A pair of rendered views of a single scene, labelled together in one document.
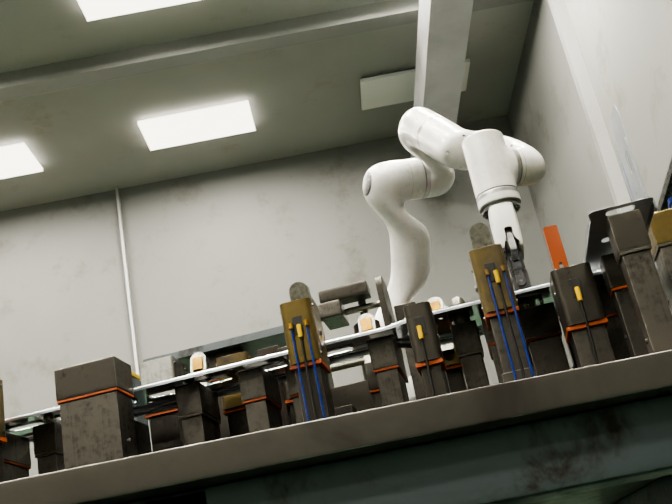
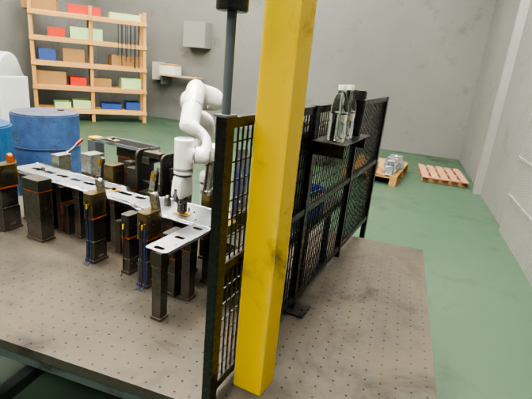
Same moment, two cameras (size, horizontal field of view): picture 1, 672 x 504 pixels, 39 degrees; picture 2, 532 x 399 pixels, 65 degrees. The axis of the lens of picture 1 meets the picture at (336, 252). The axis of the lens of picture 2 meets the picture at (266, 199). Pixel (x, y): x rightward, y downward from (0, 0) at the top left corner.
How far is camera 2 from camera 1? 1.73 m
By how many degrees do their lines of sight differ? 43
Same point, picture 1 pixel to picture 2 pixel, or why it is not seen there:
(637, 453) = (68, 374)
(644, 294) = (154, 283)
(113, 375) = (36, 188)
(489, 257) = (142, 218)
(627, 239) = (153, 263)
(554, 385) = (39, 355)
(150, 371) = (83, 157)
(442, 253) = not seen: outside the picture
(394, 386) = not seen: hidden behind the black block
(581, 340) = not seen: hidden behind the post
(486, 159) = (176, 154)
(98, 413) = (33, 198)
